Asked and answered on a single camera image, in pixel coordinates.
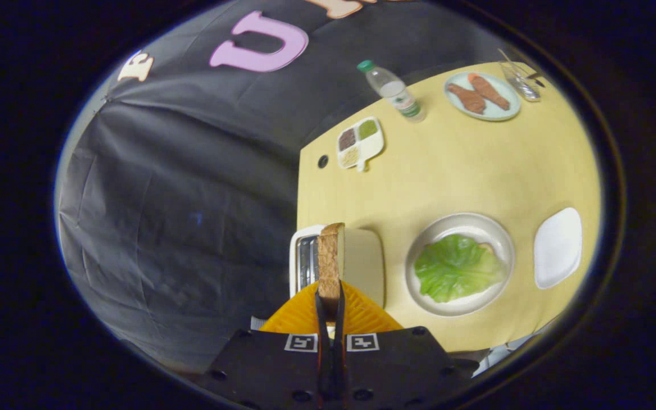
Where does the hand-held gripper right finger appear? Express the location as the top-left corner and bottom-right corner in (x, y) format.
(331, 279), (479, 410)

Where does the white divided seasoning dish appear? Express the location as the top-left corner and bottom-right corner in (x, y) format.
(337, 117), (386, 173)

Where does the light blue round plate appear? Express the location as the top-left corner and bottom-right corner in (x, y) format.
(444, 71), (522, 122)

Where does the brown meat piece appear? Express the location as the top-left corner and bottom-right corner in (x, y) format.
(448, 83), (487, 115)
(468, 73), (511, 111)

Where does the brown crust toast slice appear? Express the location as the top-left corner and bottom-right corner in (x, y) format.
(317, 223), (346, 319)

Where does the white round plate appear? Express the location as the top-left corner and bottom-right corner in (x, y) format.
(405, 212), (515, 317)

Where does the green lettuce leaf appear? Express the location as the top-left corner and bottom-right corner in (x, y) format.
(414, 233), (505, 304)

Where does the cream toaster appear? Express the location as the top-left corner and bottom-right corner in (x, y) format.
(289, 224), (386, 311)

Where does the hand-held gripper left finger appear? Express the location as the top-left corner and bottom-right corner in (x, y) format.
(202, 279), (334, 410)

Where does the clear utensil holder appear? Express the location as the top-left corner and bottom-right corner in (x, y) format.
(499, 60), (542, 103)

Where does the clear plastic water bottle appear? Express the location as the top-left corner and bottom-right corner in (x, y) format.
(357, 60), (427, 124)

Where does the white square plate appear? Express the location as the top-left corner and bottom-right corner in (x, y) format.
(534, 207), (583, 290)

